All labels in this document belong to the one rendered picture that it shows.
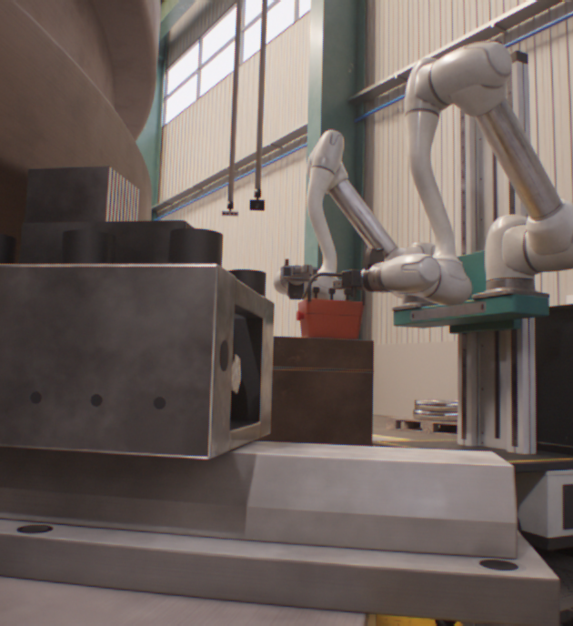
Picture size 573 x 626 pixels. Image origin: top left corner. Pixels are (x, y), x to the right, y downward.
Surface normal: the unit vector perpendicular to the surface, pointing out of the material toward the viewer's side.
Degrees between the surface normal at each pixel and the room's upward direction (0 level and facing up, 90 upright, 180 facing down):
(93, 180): 90
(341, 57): 90
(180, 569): 90
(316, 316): 97
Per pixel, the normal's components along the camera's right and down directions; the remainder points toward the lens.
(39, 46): 0.98, 0.01
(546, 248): -0.62, 0.63
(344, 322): 0.21, 0.01
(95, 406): -0.18, -0.12
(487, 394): -0.91, -0.07
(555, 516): 0.41, -0.09
